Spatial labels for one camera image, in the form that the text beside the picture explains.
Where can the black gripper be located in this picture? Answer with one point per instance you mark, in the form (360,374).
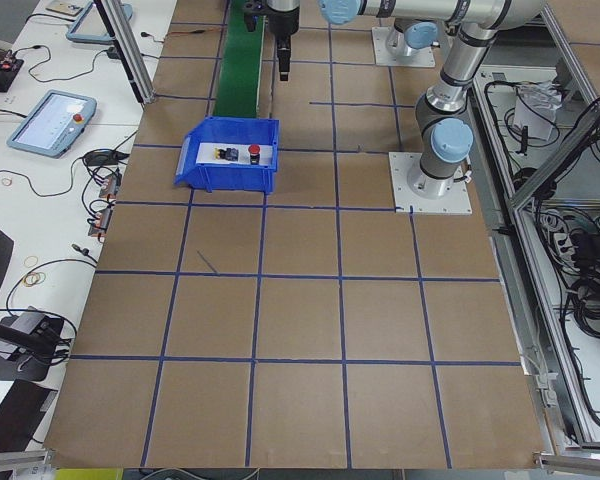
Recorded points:
(283,25)

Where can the red mushroom push button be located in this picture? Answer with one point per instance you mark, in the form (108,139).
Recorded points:
(254,154)

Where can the yellow mushroom push button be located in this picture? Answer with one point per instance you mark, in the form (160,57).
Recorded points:
(226,154)

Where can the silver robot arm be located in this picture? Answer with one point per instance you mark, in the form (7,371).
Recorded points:
(478,23)
(408,36)

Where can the green conveyor belt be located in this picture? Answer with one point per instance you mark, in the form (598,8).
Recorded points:
(237,92)

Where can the left blue plastic bin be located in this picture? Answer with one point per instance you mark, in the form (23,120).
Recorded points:
(232,130)

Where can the white foam pad left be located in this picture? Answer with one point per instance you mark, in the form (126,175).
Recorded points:
(242,154)

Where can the far teach pendant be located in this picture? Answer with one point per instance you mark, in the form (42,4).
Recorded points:
(89,28)

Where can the teach pendant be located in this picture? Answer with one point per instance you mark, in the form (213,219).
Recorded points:
(89,28)
(54,124)

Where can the near teach pendant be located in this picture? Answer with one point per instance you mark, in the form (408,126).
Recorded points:
(54,124)

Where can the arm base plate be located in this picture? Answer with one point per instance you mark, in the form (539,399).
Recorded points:
(416,193)
(423,59)

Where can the aluminium frame post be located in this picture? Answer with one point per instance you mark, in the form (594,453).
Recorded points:
(119,29)

